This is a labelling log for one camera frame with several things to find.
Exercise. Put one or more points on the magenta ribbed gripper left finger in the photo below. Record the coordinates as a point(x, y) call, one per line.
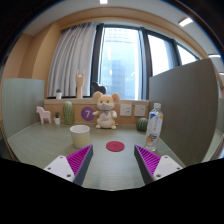
point(73, 167)

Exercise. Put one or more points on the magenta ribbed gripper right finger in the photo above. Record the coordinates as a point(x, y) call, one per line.
point(152, 166)

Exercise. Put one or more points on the clear plastic water bottle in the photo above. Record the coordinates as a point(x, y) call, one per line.
point(154, 127)

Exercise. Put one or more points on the pale yellow paper cup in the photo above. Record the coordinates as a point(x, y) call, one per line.
point(80, 135)

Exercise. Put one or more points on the red round coaster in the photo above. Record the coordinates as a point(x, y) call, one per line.
point(115, 146)

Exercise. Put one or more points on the small potted plant white pot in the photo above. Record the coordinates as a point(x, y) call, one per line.
point(57, 118)

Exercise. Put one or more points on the purple number seven sign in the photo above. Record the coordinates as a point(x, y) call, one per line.
point(87, 113)

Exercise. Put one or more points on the cream mouse plush toy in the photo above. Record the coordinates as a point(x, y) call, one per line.
point(106, 114)

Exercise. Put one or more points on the tall green ceramic cactus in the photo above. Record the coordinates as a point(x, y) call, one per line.
point(68, 112)

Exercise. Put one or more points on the pink toy horse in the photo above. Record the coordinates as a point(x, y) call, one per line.
point(43, 114)

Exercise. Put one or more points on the small plant on ledge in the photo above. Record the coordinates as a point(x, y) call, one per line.
point(58, 93)

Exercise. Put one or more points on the right grey partition panel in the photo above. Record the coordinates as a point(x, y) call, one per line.
point(188, 96)

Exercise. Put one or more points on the grey partition panel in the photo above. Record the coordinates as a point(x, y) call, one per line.
point(19, 100)
point(188, 96)

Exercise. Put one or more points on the dark heart-shaped ornament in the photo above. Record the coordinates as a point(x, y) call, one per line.
point(97, 89)

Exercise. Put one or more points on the left grey partition panel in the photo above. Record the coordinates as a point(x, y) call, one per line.
point(19, 100)

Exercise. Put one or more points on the wooden hand model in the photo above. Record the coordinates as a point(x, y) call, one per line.
point(79, 84)

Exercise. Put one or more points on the grey white curtain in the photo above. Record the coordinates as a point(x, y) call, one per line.
point(73, 54)

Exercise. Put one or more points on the right white wall socket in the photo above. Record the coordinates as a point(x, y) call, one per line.
point(140, 110)

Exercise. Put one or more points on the white wall socket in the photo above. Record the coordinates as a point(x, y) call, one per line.
point(140, 110)
point(125, 110)

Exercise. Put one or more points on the left white wall socket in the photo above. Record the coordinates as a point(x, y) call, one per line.
point(125, 110)

